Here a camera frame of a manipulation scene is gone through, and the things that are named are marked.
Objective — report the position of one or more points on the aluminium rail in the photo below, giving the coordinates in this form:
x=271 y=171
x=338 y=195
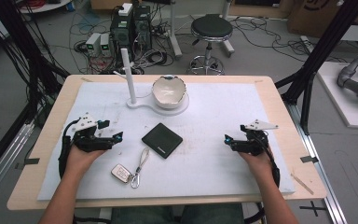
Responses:
x=320 y=171
x=3 y=168

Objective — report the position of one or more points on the person's left hand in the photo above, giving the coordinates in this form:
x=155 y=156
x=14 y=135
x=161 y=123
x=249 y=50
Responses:
x=80 y=161

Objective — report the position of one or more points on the thin wooden stick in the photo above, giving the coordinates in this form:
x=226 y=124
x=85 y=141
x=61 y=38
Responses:
x=302 y=184

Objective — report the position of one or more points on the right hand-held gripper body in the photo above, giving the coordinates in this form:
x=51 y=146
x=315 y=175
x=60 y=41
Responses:
x=251 y=144

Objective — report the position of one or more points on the white table leg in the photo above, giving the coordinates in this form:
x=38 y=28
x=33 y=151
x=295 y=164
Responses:
x=227 y=31
x=174 y=34

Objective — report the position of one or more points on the black round stool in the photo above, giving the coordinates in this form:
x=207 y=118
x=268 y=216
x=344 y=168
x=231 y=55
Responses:
x=212 y=28

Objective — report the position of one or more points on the person's right hand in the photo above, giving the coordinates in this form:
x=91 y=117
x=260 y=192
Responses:
x=261 y=165

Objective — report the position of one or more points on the white table mat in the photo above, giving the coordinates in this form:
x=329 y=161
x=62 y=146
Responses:
x=205 y=174

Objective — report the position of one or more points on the black computer tower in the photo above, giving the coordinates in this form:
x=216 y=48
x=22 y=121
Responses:
x=121 y=34
x=142 y=28

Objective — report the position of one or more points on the person's right leg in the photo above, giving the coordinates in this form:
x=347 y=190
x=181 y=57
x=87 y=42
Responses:
x=213 y=214

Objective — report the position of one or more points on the black wallet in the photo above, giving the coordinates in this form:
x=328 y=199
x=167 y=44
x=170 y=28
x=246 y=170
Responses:
x=162 y=140

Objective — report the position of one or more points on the grey power supply unit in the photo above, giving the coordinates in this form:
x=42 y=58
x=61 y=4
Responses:
x=105 y=45
x=92 y=43

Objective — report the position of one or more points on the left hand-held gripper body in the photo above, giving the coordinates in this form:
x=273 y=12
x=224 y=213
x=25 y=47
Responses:
x=88 y=141

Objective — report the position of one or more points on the person's leg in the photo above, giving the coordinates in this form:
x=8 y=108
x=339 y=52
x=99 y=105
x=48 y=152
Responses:
x=143 y=215
x=213 y=214

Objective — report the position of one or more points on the cardboard box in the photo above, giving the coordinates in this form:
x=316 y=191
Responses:
x=310 y=15

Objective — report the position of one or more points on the white platform board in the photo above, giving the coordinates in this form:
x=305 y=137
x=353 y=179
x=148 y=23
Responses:
x=338 y=102

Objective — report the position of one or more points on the white ceramic bowl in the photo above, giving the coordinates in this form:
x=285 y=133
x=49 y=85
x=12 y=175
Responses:
x=168 y=92

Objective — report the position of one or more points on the black tape strip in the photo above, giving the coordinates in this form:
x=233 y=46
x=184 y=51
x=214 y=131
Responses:
x=28 y=162
x=309 y=159

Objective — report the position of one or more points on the white round table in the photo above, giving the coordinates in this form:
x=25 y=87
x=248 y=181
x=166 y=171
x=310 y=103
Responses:
x=43 y=6

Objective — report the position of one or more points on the white stand with pole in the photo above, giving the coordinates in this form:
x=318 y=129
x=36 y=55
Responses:
x=128 y=77

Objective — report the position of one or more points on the white box on tower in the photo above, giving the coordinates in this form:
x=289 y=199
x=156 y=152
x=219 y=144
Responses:
x=125 y=9

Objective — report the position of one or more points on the person's left leg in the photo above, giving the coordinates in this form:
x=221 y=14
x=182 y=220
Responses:
x=143 y=215

